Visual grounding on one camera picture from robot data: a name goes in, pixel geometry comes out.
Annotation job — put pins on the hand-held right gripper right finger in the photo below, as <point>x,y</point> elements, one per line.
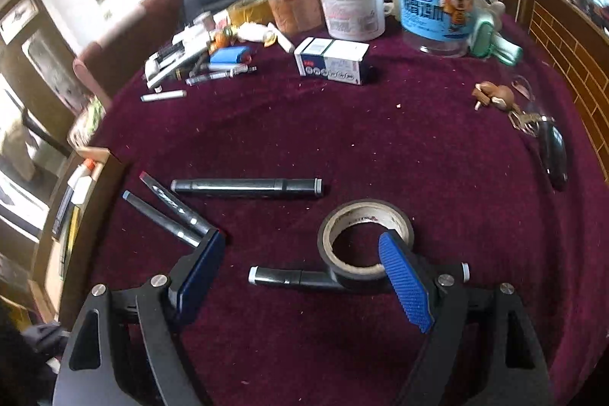
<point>409,287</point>

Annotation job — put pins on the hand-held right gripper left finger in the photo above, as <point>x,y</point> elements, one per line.
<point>202,273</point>

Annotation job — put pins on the black tape roll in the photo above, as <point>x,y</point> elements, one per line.
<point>340,275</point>

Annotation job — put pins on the black marker with blue cap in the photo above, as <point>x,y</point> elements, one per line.
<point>152,213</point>

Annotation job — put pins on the black marker with red cap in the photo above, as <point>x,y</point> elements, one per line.
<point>166,199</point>

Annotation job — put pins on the black marker with pink cap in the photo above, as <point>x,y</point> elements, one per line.
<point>285,277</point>

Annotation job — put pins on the black marker with grey cap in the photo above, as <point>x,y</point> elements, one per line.
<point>247,187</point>

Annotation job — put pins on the cardboard box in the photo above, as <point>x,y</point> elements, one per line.
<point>107,182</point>

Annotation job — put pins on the white bottle with orange cap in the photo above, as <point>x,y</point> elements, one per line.
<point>81,182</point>

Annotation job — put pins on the white pen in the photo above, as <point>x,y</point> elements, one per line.
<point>164,97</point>

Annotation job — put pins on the black key fob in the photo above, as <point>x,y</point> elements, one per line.
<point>554,154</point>

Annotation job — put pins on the dark pen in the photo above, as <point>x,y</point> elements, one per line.
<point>223,75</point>

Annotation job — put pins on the bunch of keys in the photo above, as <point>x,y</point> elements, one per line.
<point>525,120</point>

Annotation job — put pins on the blue lighter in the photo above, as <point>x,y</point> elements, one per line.
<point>231,54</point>

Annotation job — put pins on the white stapler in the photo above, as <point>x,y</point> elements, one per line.
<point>171,54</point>

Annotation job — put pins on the white and blue carton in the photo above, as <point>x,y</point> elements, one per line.
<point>333,61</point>

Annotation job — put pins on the maroon chair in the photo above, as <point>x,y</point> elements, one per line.
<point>128,39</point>

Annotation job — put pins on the white stick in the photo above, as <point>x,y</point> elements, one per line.
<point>280,37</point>

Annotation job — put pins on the yellow tape roll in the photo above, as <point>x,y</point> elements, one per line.
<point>247,9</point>

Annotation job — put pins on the glass jar with orange label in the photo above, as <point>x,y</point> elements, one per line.
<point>290,9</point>

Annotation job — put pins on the wooden cabinet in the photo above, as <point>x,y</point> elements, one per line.
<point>561,35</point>

